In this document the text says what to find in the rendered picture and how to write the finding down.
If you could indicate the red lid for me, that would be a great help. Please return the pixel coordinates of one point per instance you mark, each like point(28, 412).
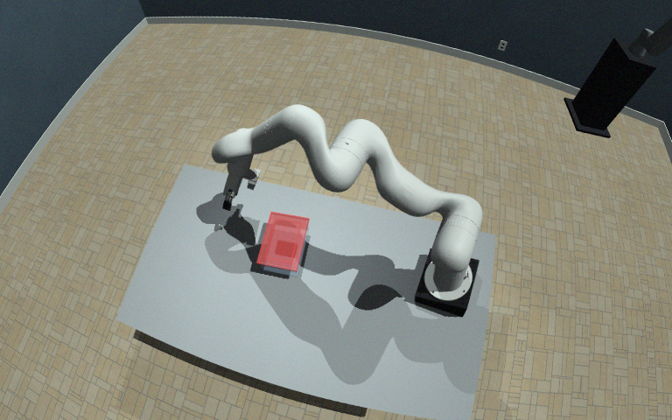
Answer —
point(283, 241)

